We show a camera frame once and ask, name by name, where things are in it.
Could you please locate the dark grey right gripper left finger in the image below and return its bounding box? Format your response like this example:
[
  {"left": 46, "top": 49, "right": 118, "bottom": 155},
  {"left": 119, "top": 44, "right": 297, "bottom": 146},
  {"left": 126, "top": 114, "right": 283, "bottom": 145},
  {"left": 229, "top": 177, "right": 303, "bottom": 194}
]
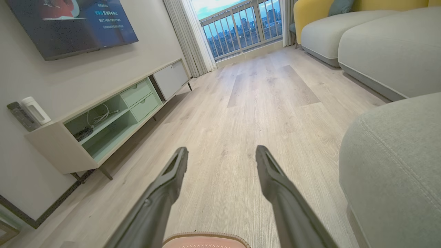
[{"left": 103, "top": 147, "right": 189, "bottom": 248}]

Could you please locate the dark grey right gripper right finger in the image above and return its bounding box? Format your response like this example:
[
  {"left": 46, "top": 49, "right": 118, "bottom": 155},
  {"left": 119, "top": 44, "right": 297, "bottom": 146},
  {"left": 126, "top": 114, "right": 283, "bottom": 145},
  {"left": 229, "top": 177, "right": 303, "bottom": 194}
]
[{"left": 256, "top": 145, "right": 340, "bottom": 248}]

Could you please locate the cream plastic laundry basket brown rim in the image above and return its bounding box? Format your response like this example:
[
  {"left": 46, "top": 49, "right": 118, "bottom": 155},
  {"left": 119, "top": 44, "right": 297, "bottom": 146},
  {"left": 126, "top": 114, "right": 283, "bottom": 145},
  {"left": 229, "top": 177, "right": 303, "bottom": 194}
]
[{"left": 162, "top": 232, "right": 251, "bottom": 248}]

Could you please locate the grey fabric ottoman seat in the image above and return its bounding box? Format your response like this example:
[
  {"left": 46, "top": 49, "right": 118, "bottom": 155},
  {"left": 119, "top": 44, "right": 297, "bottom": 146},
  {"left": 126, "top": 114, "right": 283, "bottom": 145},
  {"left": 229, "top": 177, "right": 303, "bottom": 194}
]
[{"left": 339, "top": 92, "right": 441, "bottom": 248}]

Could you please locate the beige and green TV cabinet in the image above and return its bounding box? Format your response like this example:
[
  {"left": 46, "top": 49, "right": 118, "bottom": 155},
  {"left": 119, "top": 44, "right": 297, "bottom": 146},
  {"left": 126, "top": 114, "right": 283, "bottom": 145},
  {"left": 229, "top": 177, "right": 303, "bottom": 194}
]
[{"left": 25, "top": 59, "right": 193, "bottom": 181}]

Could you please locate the white cylindrical bottle device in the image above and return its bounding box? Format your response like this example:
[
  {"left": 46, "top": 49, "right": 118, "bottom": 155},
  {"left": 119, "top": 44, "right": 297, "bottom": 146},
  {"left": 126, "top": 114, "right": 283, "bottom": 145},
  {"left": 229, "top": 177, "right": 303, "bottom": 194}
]
[{"left": 21, "top": 97, "right": 51, "bottom": 125}]

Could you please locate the dark grey remote control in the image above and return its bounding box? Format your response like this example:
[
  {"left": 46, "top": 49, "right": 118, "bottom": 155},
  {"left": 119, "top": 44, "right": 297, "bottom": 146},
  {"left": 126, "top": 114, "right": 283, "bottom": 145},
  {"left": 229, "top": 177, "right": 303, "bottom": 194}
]
[{"left": 7, "top": 102, "right": 40, "bottom": 132}]

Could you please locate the white pleated curtain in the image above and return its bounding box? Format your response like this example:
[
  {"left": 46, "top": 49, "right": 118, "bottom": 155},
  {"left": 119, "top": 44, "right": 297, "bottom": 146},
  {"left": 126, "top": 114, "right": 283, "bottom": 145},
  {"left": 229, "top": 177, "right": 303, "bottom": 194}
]
[
  {"left": 279, "top": 0, "right": 299, "bottom": 47},
  {"left": 163, "top": 0, "right": 217, "bottom": 78}
]

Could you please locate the white balcony railing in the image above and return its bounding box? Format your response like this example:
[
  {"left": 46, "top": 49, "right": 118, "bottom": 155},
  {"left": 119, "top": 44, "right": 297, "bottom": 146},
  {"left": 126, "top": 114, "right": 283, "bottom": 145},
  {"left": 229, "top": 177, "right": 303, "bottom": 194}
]
[{"left": 200, "top": 0, "right": 284, "bottom": 62}]

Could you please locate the teal throw cushion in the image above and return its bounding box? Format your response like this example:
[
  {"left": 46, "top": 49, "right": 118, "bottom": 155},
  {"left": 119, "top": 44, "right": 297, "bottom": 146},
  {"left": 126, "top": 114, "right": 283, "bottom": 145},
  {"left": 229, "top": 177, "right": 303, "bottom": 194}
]
[{"left": 327, "top": 0, "right": 355, "bottom": 17}]

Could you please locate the white coiled cable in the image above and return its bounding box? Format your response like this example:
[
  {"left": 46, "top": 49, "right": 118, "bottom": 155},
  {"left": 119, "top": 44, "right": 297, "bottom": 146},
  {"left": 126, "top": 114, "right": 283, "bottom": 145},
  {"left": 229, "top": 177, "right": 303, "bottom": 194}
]
[{"left": 86, "top": 103, "right": 120, "bottom": 128}]

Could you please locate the wall-mounted flat television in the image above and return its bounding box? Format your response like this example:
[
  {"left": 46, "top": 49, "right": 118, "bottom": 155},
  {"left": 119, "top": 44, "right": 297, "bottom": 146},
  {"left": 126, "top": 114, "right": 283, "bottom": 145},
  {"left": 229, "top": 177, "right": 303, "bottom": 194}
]
[{"left": 5, "top": 0, "right": 139, "bottom": 61}]

